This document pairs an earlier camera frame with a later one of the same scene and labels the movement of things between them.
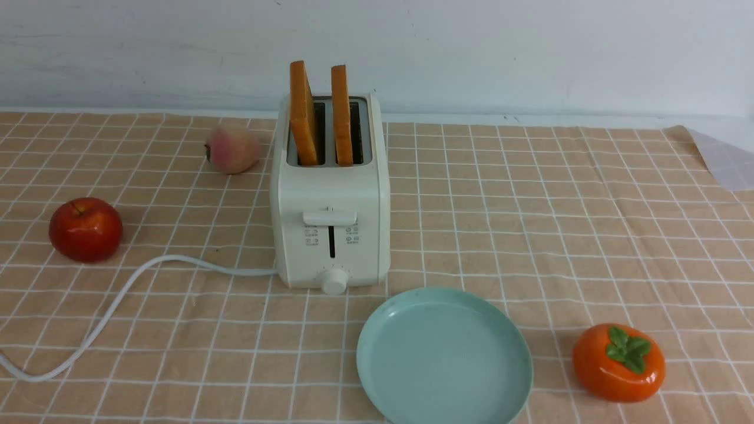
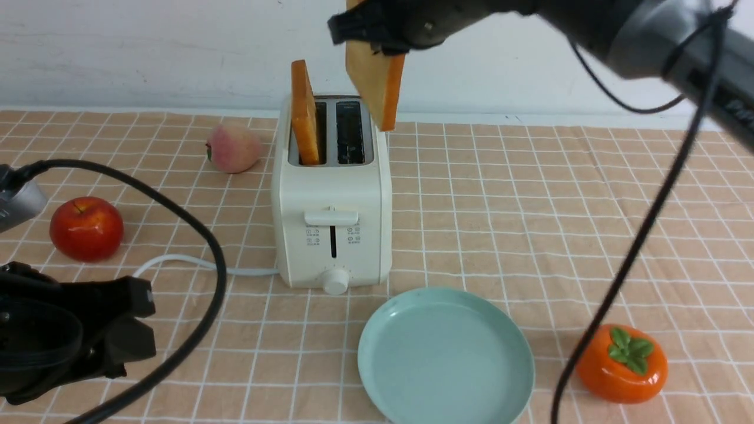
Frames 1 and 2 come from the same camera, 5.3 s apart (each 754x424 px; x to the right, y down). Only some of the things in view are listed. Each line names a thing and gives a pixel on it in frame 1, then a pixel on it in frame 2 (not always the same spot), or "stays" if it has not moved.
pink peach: (232, 149) stays
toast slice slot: (341, 116) to (378, 78)
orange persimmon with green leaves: (618, 363) stays
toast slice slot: (301, 115) stays
